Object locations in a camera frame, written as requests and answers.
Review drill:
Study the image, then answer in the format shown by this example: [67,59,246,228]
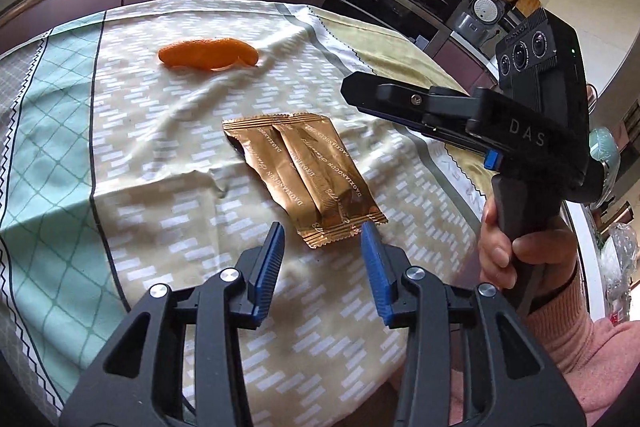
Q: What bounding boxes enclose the gold foil snack wrapper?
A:
[222,113,387,248]

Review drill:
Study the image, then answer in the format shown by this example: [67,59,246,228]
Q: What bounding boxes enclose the orange peel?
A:
[157,38,259,72]

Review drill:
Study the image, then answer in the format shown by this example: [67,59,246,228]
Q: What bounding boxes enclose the pink right sleeve forearm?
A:
[525,275,639,426]

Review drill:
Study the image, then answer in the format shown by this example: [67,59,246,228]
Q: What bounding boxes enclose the person's right hand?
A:
[478,196,578,298]

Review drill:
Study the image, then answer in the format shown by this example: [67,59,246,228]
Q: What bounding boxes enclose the grey rice cooker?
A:
[454,0,506,48]

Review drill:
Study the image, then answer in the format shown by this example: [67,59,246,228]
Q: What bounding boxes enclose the patterned green beige tablecloth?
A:
[1,0,490,426]

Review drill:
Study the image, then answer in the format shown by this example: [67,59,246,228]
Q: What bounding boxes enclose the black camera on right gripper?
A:
[496,9,588,126]

